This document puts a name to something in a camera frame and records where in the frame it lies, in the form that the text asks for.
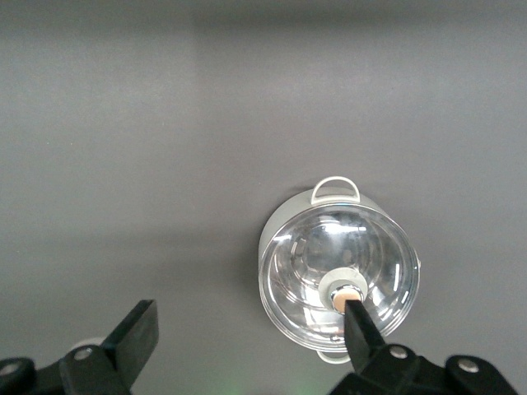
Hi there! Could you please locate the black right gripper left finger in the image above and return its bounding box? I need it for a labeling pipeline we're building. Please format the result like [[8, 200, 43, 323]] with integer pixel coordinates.
[[0, 299, 160, 395]]

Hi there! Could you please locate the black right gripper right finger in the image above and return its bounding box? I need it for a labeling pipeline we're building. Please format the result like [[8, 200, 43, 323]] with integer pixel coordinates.
[[329, 299, 520, 395]]

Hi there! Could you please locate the glass lid with cork knob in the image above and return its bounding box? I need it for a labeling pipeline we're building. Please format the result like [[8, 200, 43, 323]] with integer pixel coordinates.
[[259, 202, 421, 351]]

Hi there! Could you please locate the white two-handled pot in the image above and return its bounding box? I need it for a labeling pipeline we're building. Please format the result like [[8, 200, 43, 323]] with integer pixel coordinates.
[[258, 176, 422, 364]]

